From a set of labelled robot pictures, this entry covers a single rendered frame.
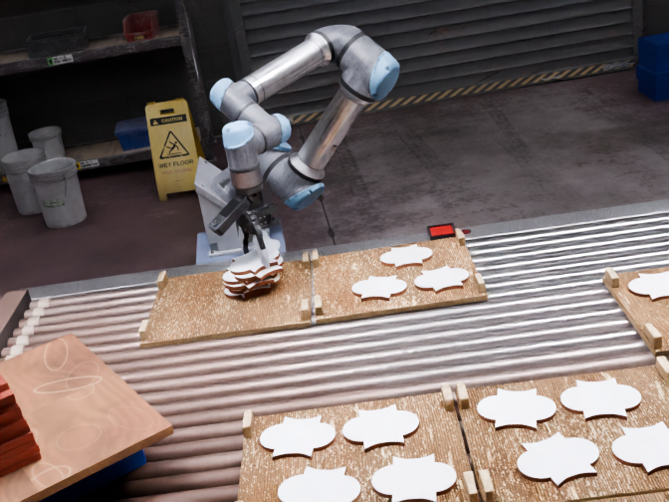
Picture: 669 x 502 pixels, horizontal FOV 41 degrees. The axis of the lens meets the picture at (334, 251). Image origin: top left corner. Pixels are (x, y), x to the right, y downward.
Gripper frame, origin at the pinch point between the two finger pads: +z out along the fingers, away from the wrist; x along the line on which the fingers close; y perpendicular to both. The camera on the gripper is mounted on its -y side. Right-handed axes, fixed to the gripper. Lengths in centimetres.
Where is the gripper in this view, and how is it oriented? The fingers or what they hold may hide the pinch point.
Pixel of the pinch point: (254, 260)
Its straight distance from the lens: 227.5
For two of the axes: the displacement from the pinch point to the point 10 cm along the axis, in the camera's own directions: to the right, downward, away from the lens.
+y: 8.2, -3.4, 4.7
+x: -5.6, -2.8, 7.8
